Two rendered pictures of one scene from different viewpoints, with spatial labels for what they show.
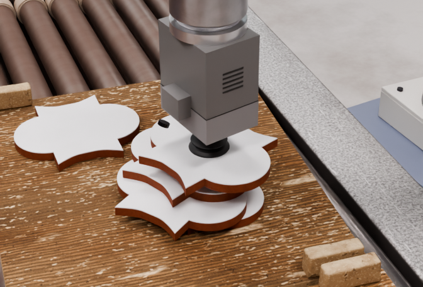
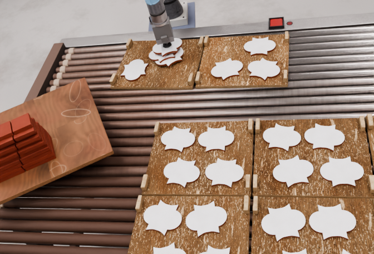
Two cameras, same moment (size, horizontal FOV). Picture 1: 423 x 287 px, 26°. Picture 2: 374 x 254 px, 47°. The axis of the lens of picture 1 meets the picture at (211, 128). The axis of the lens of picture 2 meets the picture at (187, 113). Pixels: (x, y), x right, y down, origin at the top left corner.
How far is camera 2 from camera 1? 1.53 m
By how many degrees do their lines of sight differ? 39
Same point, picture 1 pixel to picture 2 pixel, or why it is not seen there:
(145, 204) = (170, 61)
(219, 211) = (180, 52)
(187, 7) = (162, 18)
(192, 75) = (166, 30)
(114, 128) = (139, 63)
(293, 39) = (15, 72)
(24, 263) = (171, 83)
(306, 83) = (141, 34)
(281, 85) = (139, 38)
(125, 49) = (102, 59)
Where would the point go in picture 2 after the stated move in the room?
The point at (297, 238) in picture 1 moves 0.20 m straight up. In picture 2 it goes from (191, 46) to (183, 13)
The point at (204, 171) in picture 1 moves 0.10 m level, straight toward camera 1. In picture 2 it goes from (174, 47) to (192, 50)
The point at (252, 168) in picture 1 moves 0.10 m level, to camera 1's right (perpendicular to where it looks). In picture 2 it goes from (178, 40) to (188, 28)
